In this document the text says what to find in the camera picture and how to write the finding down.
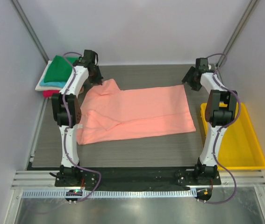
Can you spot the yellow plastic bin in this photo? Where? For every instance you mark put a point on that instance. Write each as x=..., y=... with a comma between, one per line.
x=237, y=147

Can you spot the salmon pink t shirt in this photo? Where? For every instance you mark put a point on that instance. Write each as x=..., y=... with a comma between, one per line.
x=109, y=113

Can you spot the red folded t shirt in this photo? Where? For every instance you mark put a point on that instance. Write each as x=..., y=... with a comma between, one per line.
x=49, y=93

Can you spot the green folded t shirt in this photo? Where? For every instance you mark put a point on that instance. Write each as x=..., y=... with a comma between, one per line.
x=58, y=71

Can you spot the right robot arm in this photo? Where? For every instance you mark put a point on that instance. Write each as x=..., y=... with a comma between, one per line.
x=220, y=113

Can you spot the slotted cable duct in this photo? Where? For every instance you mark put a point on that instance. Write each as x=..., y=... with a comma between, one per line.
x=77, y=194

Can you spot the aluminium frame post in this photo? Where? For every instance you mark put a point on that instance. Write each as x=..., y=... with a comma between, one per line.
x=19, y=10
x=241, y=25

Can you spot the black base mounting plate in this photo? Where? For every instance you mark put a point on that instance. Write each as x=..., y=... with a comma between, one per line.
x=136, y=179

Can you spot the white folded t shirt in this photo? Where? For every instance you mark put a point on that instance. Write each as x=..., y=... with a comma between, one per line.
x=38, y=87

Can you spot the cyan folded t shirt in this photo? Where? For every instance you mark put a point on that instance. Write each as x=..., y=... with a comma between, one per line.
x=59, y=85

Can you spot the beige folded t shirt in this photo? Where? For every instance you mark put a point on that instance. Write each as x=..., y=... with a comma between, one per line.
x=81, y=90

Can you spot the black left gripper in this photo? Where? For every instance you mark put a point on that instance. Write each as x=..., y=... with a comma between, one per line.
x=98, y=80

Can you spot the right aluminium frame post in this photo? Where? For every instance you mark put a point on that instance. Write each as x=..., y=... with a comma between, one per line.
x=241, y=25

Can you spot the left aluminium frame post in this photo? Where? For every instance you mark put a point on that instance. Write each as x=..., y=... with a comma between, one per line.
x=19, y=10

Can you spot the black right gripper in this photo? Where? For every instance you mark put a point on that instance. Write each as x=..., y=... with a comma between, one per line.
x=187, y=79

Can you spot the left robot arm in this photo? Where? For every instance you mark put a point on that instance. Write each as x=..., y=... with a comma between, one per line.
x=67, y=114

